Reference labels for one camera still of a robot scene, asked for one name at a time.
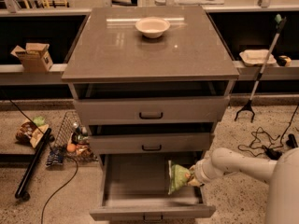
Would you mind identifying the wire basket with groceries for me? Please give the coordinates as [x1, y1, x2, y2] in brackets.
[52, 111, 98, 162]

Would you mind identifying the black floor cable left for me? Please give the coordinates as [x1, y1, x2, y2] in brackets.
[0, 91, 79, 224]

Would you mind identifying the reacher grabber tool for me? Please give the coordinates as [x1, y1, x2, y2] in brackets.
[235, 14, 287, 121]

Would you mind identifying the white takeout clamshell container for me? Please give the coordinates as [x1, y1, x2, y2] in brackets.
[239, 49, 277, 66]

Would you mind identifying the middle grey drawer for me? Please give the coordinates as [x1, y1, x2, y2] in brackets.
[90, 133, 214, 154]

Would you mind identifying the white paper bowl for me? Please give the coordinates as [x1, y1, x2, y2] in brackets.
[135, 17, 170, 38]

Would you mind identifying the grey drawer cabinet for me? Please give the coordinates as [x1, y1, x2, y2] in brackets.
[61, 5, 240, 222]

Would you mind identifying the brown snack bag on floor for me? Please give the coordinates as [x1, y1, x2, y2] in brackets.
[15, 116, 49, 148]

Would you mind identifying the open cardboard box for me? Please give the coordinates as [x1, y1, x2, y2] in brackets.
[10, 43, 53, 73]

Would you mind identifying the black pole on floor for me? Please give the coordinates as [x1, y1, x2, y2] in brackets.
[15, 128, 51, 201]

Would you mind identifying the yellow black tape measure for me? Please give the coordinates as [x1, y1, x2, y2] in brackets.
[277, 55, 292, 67]

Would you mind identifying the black power adapter with cable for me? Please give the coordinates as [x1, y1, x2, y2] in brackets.
[236, 103, 299, 161]

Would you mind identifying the top grey drawer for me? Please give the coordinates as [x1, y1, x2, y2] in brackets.
[74, 97, 229, 125]

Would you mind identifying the black pole right floor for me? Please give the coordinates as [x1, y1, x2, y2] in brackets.
[286, 133, 298, 148]

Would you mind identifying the blue snack packet on floor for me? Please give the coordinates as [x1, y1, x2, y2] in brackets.
[46, 147, 64, 167]

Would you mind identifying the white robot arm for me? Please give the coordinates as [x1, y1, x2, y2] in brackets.
[187, 147, 299, 224]

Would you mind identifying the green jalapeno chip bag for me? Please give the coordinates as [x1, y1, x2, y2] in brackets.
[168, 161, 192, 195]

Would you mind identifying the grey drawer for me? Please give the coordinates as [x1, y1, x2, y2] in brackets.
[90, 133, 214, 154]
[90, 152, 215, 223]
[74, 97, 229, 125]

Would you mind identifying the bottom grey drawer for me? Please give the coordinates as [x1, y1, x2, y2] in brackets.
[90, 152, 215, 223]

